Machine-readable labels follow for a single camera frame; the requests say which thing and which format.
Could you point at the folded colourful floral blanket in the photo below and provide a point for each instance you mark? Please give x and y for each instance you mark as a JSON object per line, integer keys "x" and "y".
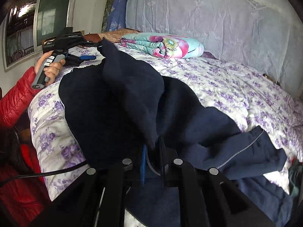
{"x": 163, "y": 45}

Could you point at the red jacket left sleeve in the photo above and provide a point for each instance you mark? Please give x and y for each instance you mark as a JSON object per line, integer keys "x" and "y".
{"x": 17, "y": 99}

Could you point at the purple floral bed quilt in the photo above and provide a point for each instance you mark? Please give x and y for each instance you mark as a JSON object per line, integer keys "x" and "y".
{"x": 239, "y": 91}

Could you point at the person's left hand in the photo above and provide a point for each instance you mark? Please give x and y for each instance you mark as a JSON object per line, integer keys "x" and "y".
{"x": 52, "y": 70}

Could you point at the dark navy fleece pants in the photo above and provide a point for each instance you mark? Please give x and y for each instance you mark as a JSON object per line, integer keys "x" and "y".
{"x": 123, "y": 101}

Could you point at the dark teal garment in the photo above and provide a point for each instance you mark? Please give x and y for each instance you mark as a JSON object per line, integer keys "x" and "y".
{"x": 295, "y": 177}

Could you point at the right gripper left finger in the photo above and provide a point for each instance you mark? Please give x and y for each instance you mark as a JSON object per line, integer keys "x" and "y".
{"x": 98, "y": 196}

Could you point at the blue patterned cloth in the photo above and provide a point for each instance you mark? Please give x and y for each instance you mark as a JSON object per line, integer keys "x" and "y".
{"x": 117, "y": 16}

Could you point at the window with white frame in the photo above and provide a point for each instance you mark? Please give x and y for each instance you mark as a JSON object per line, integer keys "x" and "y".
{"x": 28, "y": 24}

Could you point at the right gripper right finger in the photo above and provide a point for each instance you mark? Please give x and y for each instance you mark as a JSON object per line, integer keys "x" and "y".
{"x": 207, "y": 197}

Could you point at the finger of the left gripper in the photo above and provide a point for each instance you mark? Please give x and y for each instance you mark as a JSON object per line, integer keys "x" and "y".
{"x": 72, "y": 60}
{"x": 90, "y": 44}

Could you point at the brown satin pillow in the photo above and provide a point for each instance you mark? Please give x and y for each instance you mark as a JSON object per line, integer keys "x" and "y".
{"x": 112, "y": 36}

